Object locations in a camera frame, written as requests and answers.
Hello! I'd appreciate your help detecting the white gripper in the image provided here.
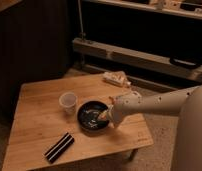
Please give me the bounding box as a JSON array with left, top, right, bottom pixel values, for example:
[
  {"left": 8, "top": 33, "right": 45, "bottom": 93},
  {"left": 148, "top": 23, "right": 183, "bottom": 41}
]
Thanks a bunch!
[{"left": 98, "top": 91, "right": 142, "bottom": 127}]

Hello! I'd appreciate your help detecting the dark ceramic bowl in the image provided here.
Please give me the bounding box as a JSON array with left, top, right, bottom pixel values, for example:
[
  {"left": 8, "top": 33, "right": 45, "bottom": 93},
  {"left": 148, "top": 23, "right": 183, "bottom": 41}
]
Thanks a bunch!
[{"left": 77, "top": 101, "right": 109, "bottom": 131}]

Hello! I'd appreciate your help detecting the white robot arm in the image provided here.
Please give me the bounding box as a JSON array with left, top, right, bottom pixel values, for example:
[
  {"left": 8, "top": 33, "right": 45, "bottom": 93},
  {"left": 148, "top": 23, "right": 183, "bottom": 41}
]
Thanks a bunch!
[{"left": 98, "top": 85, "right": 202, "bottom": 171}]

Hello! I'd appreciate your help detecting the clear plastic cup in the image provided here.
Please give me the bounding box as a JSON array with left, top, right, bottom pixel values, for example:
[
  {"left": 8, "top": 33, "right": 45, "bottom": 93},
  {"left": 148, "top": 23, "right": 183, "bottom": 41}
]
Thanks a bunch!
[{"left": 59, "top": 92, "right": 77, "bottom": 115}]

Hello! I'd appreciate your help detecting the snack package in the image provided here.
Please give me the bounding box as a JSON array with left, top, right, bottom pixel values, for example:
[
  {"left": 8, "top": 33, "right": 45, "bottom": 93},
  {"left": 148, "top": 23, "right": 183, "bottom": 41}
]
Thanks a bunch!
[{"left": 103, "top": 71, "right": 131, "bottom": 87}]

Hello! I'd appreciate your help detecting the black white striped case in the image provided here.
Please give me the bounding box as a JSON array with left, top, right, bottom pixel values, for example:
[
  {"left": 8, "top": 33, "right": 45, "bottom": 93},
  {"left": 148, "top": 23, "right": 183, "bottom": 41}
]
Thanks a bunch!
[{"left": 44, "top": 133, "right": 75, "bottom": 163}]

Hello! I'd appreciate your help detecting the wooden table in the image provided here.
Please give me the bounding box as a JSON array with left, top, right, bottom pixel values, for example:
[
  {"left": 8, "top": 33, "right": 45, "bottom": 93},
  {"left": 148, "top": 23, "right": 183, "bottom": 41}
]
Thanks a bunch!
[{"left": 2, "top": 74, "right": 153, "bottom": 171}]

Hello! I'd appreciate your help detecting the metal pole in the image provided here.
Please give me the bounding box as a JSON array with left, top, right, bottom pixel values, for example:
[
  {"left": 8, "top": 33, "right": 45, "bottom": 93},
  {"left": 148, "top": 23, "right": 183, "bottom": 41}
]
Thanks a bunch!
[{"left": 77, "top": 0, "right": 86, "bottom": 41}]

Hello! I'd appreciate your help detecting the upper shelf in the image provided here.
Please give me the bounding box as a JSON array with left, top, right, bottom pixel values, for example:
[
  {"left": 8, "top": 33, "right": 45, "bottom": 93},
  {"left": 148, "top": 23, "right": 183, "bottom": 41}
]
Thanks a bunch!
[{"left": 83, "top": 0, "right": 202, "bottom": 20}]

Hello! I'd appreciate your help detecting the grey bench rail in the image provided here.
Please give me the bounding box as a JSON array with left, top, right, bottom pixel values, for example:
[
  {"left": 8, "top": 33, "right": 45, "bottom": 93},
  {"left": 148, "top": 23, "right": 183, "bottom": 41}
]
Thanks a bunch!
[{"left": 72, "top": 38, "right": 202, "bottom": 83}]

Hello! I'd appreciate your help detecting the black handle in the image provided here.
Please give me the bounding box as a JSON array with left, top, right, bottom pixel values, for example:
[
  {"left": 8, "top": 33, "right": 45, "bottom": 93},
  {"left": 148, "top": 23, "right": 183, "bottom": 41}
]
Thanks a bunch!
[{"left": 169, "top": 58, "right": 201, "bottom": 70}]

